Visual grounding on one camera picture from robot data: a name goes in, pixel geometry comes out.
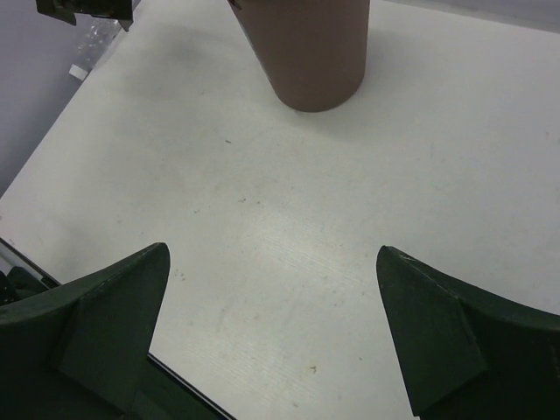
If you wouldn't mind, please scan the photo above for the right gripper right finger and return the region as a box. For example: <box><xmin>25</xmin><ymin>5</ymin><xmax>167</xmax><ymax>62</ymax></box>
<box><xmin>376</xmin><ymin>246</ymin><xmax>559</xmax><ymax>419</ymax></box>

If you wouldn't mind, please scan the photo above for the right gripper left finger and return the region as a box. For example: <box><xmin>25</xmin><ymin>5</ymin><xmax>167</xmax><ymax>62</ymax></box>
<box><xmin>1</xmin><ymin>242</ymin><xmax>170</xmax><ymax>419</ymax></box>

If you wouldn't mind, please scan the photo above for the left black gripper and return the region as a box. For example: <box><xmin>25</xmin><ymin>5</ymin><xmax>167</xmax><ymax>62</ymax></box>
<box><xmin>36</xmin><ymin>0</ymin><xmax>132</xmax><ymax>32</ymax></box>

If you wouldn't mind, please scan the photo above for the brown plastic waste bin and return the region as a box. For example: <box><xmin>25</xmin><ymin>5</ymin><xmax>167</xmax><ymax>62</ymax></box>
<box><xmin>229</xmin><ymin>0</ymin><xmax>371</xmax><ymax>113</ymax></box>

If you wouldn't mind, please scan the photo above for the clear crumpled plastic bottle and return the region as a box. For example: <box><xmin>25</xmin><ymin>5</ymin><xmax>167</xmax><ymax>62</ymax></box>
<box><xmin>69</xmin><ymin>18</ymin><xmax>122</xmax><ymax>81</ymax></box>

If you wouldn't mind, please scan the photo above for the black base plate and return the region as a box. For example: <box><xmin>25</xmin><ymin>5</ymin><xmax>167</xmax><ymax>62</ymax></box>
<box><xmin>132</xmin><ymin>353</ymin><xmax>235</xmax><ymax>420</ymax></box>

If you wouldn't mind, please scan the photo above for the aluminium frame rail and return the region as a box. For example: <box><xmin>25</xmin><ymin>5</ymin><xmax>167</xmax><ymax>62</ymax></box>
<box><xmin>1</xmin><ymin>239</ymin><xmax>60</xmax><ymax>306</ymax></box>

